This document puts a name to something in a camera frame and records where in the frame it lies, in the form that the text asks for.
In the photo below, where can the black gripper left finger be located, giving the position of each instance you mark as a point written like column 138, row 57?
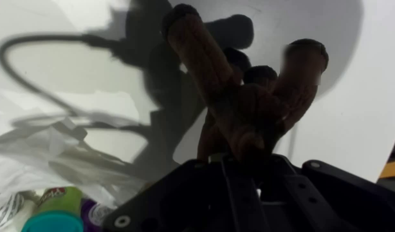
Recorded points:
column 195, row 198

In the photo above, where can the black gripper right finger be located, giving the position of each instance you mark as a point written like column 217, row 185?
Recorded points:
column 320, row 198

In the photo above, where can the brown plush moose toy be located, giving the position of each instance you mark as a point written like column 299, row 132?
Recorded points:
column 249, row 109

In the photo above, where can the teal lidded tub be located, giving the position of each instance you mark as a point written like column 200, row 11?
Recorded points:
column 58, row 210

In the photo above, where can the clear plastic bag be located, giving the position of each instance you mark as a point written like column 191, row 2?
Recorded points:
column 56, row 155

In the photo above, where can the white pill bottle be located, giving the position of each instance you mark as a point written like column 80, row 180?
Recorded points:
column 16, row 210

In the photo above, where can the purple plastic tub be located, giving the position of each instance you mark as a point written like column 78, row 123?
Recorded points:
column 93, row 216

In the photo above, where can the yellow pencil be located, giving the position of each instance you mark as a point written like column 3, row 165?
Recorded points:
column 389, row 171

